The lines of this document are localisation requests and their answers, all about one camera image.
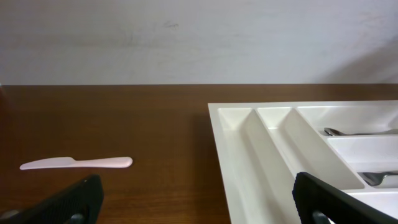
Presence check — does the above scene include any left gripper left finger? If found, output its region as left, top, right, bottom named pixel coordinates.
left=1, top=174, right=104, bottom=224

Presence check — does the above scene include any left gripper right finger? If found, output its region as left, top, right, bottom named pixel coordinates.
left=292, top=172, right=397, bottom=224

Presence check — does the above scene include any metal fork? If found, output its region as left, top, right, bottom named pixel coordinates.
left=358, top=171, right=397, bottom=187

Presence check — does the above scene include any metal tablespoon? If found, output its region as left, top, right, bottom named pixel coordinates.
left=324, top=128, right=397, bottom=136

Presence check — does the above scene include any pink plastic knife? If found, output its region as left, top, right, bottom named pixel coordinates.
left=20, top=157, right=133, bottom=170

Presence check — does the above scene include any white plastic cutlery tray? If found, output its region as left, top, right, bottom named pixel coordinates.
left=208, top=101, right=397, bottom=223

